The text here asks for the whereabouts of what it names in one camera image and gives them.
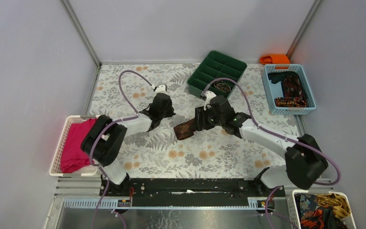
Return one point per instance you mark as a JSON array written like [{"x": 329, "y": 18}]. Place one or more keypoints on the orange cloth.
[{"x": 274, "y": 59}]

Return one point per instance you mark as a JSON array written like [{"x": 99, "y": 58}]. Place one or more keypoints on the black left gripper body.
[{"x": 166, "y": 113}]

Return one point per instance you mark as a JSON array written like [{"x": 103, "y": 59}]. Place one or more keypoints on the magenta cloth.
[{"x": 72, "y": 157}]

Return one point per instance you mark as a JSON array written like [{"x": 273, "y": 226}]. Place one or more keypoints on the light blue perforated basket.
[{"x": 274, "y": 90}]

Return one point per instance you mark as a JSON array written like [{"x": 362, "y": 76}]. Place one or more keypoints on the ties in blue basket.
[{"x": 292, "y": 89}]

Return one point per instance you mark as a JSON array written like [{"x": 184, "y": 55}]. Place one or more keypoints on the rolled patterned tie in tray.
[{"x": 223, "y": 86}]

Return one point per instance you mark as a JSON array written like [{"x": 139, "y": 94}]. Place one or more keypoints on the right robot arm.
[{"x": 303, "y": 162}]

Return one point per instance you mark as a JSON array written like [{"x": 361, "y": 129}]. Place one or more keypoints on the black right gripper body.
[{"x": 209, "y": 119}]

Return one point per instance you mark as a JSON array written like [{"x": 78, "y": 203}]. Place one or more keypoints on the colourful ties in white basket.
[{"x": 322, "y": 211}]

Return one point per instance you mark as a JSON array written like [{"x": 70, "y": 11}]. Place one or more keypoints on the green compartment organizer tray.
[{"x": 215, "y": 65}]

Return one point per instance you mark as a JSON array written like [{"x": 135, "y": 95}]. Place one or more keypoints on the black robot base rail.
[{"x": 190, "y": 192}]

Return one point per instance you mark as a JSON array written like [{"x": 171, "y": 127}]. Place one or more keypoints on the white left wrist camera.
[{"x": 161, "y": 89}]

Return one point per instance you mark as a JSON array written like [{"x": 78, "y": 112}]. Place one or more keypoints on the white basket bottom right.
[{"x": 349, "y": 221}]

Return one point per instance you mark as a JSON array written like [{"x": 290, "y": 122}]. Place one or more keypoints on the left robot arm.
[{"x": 105, "y": 138}]

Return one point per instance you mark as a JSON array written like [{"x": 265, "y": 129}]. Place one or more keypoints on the brown red floral tie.
[{"x": 186, "y": 129}]

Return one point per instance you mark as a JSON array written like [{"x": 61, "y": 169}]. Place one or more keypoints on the white perforated basket left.
[{"x": 55, "y": 170}]

